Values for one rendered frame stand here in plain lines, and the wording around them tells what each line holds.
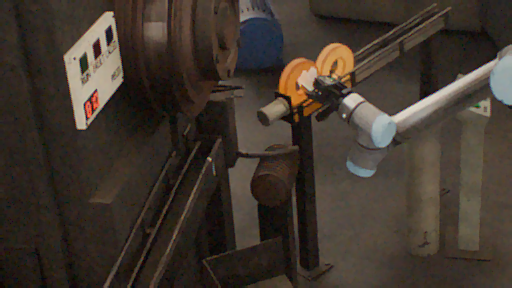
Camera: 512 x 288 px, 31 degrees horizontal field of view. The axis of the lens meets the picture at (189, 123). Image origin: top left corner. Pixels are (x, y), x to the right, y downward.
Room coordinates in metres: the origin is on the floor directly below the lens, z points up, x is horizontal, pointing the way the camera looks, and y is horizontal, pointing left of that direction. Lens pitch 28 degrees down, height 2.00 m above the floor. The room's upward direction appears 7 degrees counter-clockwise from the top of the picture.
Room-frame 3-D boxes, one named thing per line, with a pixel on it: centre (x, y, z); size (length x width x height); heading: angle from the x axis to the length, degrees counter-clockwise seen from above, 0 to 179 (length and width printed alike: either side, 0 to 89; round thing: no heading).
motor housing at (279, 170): (2.51, -0.25, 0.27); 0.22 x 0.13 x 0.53; 160
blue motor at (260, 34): (4.50, -0.38, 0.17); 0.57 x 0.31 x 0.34; 0
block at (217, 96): (2.47, -0.08, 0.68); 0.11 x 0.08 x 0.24; 70
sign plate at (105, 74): (1.96, 0.20, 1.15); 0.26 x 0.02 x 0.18; 160
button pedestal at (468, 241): (2.64, -0.94, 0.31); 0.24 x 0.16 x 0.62; 160
